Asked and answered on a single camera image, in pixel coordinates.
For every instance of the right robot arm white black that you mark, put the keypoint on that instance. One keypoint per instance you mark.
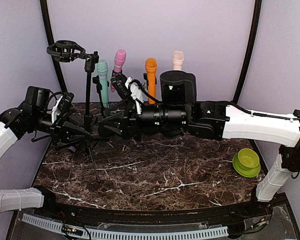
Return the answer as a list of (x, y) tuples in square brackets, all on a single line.
[(178, 110)]

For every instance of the right black corner post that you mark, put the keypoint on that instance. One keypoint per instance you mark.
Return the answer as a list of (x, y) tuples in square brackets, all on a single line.
[(249, 50)]

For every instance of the mint green microphone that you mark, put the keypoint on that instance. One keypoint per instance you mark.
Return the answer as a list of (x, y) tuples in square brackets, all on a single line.
[(102, 72)]

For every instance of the black front rail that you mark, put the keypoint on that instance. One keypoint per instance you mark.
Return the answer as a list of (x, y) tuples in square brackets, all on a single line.
[(233, 214)]

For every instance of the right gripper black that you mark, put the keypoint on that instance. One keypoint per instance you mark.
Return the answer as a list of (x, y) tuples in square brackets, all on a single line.
[(130, 122)]

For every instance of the green bowl on saucer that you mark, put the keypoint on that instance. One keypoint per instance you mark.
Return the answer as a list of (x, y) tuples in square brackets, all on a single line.
[(247, 163)]

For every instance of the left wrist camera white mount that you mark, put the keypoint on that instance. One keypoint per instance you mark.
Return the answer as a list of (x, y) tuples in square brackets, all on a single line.
[(62, 106)]

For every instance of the orange microphone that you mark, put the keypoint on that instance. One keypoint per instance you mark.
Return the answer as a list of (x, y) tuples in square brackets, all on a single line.
[(151, 68)]

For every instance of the white slotted cable duct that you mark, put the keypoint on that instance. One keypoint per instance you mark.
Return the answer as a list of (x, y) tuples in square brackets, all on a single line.
[(111, 231)]

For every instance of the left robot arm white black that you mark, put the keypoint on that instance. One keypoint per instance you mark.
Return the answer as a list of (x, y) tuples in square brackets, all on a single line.
[(41, 111)]

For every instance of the black stand under mint microphone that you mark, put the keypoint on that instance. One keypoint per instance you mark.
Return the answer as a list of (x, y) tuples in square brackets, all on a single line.
[(99, 87)]

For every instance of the cream white microphone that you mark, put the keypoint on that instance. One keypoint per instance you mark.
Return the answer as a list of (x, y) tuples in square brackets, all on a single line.
[(177, 60)]

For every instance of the left black corner post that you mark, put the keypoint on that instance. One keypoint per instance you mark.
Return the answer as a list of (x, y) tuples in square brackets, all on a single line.
[(54, 49)]

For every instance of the black stand under orange microphone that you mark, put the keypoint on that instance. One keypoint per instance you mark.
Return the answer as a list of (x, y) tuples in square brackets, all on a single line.
[(145, 77)]

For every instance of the glitter microphone with silver grille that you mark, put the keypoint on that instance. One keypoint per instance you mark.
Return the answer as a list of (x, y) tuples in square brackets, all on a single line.
[(72, 149)]

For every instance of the black stand under pink microphone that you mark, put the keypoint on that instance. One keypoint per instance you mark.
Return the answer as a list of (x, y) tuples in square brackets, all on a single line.
[(113, 73)]

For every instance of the black corner post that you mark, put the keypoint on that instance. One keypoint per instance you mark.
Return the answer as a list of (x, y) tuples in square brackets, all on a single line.
[(249, 50), (54, 49)]

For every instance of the pink microphone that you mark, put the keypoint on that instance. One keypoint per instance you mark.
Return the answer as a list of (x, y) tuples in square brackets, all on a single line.
[(119, 60)]

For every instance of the black tripod stand with shock mount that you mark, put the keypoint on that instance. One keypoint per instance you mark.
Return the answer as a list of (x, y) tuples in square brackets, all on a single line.
[(71, 51)]

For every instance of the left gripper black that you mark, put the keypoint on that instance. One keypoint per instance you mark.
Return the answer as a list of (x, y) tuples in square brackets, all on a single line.
[(61, 131)]

